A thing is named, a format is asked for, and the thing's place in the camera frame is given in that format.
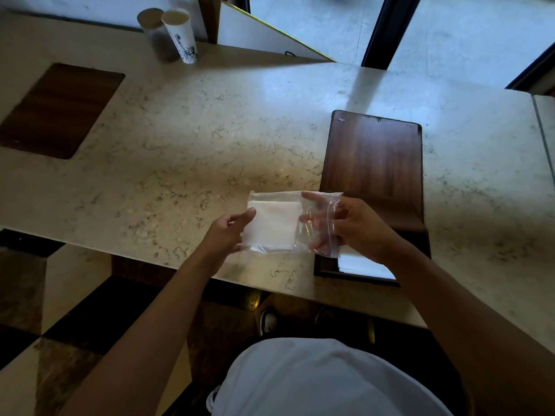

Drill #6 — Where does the person's left hand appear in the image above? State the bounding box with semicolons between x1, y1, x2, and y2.
201;207;257;267

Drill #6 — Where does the clear plastic bag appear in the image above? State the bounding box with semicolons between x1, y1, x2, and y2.
242;190;344;258

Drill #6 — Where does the white printed paper cup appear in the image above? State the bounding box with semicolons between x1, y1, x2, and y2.
161;8;198;65

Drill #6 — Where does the person's white shirt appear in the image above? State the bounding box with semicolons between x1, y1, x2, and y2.
207;337;454;416

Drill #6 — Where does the dark window frame post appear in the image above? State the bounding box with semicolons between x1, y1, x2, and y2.
505;42;555;92
361;0;424;70

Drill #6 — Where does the dark wooden tissue box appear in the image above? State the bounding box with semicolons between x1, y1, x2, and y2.
313;203;432;287

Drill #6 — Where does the person's left shoe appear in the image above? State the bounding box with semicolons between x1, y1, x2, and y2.
258;308;279;336

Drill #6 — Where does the dark wooden counter panel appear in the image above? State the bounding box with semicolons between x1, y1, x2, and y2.
0;62;125;160

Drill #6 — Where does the brown wooden frame post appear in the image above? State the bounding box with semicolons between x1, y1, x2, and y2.
197;0;222;44

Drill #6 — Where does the person's right hand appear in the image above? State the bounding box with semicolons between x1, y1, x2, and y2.
299;191;406;266

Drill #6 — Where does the white sign board yellow edge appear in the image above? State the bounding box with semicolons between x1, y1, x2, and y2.
216;1;335;62

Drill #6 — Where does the brown paper cup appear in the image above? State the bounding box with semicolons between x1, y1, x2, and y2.
136;7;176;64

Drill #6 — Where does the person's left forearm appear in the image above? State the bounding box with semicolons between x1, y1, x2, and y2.
58;248;226;416

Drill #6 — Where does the person's right forearm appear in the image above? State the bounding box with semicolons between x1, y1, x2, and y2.
381;242;555;416

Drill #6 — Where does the brown wooden board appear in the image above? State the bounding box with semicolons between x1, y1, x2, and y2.
319;110;424;221

